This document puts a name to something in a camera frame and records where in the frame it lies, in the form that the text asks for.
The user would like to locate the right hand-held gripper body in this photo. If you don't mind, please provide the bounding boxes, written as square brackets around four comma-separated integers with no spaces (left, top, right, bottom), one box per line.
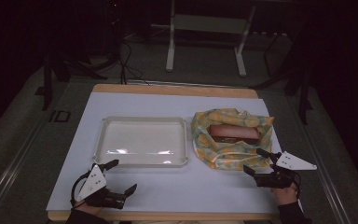
[255,150,318,189]

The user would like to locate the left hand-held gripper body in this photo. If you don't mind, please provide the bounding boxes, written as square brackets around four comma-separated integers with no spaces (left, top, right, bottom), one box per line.
[76,164,126,210]

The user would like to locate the yellow green patterned cloth bag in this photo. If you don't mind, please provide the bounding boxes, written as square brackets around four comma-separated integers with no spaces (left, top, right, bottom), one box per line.
[190,107,275,172]

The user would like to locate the person's left hand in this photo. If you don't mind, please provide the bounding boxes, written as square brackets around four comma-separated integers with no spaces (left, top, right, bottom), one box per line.
[74,201,103,216]

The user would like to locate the person's right hand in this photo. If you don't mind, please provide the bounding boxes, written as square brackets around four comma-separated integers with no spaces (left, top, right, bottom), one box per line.
[273,186,299,206]

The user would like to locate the white table mat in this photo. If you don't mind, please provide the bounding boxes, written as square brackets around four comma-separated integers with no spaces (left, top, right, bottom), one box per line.
[46,91,282,216]

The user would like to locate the brown rectangular box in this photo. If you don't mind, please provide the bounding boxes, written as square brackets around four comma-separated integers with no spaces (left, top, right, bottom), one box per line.
[207,123,261,146]

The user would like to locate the white plastic tray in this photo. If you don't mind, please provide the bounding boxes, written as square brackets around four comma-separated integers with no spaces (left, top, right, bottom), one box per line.
[92,116,190,169]

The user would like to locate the black metal stand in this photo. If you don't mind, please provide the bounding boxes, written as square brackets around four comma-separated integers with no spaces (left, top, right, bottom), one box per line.
[41,51,109,112]
[251,29,314,126]

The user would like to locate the dark equipment rack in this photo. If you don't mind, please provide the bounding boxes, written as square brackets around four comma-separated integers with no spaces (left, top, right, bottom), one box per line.
[103,0,126,61]

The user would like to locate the white metal stand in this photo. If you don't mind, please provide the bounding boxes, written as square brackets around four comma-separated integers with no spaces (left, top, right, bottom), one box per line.
[151,0,257,77]

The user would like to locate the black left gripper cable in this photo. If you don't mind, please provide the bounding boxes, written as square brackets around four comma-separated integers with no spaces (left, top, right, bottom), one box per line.
[70,172,91,208]

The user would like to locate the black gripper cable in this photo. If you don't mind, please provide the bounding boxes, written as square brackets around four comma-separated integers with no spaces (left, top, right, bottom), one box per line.
[70,172,91,208]
[293,172,302,200]

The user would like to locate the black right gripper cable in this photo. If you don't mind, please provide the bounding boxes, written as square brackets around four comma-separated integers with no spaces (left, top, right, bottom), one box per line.
[293,172,302,200]

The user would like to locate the metal floor rail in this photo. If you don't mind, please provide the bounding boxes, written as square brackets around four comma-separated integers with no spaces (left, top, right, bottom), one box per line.
[0,117,49,224]
[300,123,352,224]

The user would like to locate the black floor cables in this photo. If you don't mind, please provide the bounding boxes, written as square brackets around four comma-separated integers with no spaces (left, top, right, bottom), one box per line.
[117,39,151,86]

